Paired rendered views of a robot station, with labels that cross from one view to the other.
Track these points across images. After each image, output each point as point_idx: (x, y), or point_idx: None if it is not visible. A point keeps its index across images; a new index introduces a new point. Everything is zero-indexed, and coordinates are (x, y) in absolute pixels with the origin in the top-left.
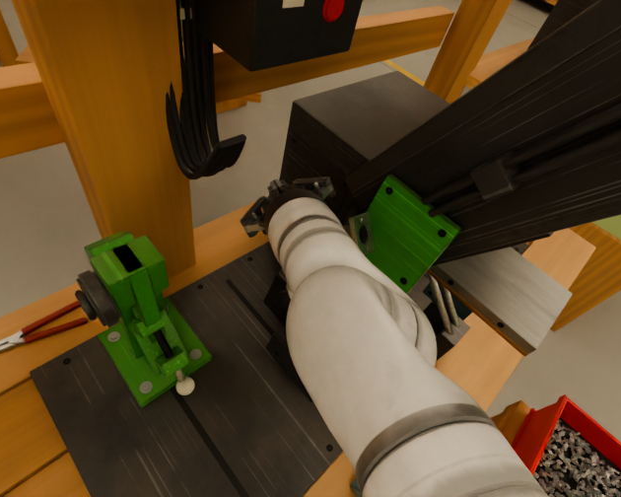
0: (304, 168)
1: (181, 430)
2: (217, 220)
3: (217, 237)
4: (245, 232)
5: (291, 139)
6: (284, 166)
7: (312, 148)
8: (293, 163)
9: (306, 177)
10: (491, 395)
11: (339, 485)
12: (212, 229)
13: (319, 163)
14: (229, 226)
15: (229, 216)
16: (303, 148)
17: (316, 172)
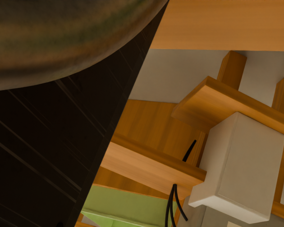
0: (53, 164)
1: None
2: (255, 48)
3: (276, 23)
4: (217, 9)
5: (65, 225)
6: (99, 155)
7: (13, 225)
8: (77, 170)
9: (54, 141)
10: None
11: None
12: (275, 38)
13: (3, 190)
14: (241, 31)
15: (230, 45)
16: (41, 216)
17: (19, 162)
